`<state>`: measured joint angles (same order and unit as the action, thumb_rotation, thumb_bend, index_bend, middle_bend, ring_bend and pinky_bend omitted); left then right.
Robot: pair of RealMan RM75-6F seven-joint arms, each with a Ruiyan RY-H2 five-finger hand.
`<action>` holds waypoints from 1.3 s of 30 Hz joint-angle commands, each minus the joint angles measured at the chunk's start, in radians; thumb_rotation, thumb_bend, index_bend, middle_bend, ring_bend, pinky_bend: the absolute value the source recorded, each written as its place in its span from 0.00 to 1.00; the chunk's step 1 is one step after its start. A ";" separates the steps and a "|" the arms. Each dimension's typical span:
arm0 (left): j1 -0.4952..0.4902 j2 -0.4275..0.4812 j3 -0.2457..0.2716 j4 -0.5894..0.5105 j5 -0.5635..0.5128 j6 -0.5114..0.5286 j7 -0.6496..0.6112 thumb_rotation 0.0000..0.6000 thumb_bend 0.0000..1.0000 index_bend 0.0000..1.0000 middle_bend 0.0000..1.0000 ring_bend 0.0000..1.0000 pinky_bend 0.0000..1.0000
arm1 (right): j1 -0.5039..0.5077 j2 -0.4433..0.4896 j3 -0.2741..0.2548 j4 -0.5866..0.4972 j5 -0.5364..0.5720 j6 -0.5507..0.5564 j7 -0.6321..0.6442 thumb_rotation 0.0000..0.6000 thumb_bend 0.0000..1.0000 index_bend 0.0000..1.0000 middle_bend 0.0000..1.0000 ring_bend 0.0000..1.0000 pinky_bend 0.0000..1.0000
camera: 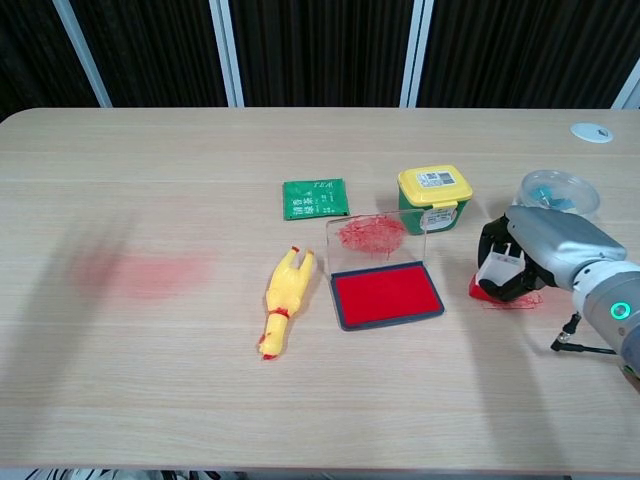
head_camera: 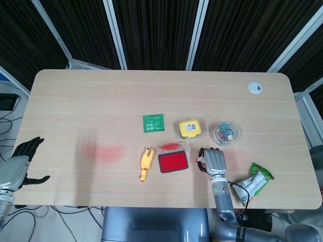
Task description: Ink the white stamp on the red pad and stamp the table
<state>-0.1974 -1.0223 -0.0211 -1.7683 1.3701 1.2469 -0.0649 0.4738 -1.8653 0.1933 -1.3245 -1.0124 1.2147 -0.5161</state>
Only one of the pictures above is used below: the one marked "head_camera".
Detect white blue frame rail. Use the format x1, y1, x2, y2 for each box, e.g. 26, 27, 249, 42
0, 65, 31, 98

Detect red ink pad case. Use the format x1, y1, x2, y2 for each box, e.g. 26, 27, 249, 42
156, 141, 189, 174

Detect white partition post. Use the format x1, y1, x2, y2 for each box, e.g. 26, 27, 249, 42
102, 0, 127, 70
186, 0, 209, 71
267, 7, 323, 73
31, 0, 74, 63

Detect white cable grommet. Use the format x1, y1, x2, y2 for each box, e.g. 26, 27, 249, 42
247, 81, 263, 94

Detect black floor cables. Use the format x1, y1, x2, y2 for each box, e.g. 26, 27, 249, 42
0, 110, 104, 242

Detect grey robot torso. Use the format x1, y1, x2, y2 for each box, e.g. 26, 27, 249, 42
100, 207, 210, 242

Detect right black grey robot hand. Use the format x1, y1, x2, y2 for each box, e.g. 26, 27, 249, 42
197, 147, 227, 180

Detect green white snack bag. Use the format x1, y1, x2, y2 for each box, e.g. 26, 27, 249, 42
230, 162, 275, 208

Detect yellow rubber chicken toy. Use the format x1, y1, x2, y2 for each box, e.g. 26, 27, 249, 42
138, 146, 155, 183

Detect clear jar of clips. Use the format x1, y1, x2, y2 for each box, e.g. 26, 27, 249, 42
212, 121, 240, 147

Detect yellow lidded box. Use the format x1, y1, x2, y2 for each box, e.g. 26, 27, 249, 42
178, 119, 202, 139

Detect left black grey robot hand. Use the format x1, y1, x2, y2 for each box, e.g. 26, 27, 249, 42
0, 137, 50, 191

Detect green square sachet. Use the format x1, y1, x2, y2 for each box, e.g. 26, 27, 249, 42
142, 113, 165, 133

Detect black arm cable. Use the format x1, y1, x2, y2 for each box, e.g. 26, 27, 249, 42
227, 180, 251, 210

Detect black flat device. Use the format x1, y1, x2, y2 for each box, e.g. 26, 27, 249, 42
0, 93, 20, 111

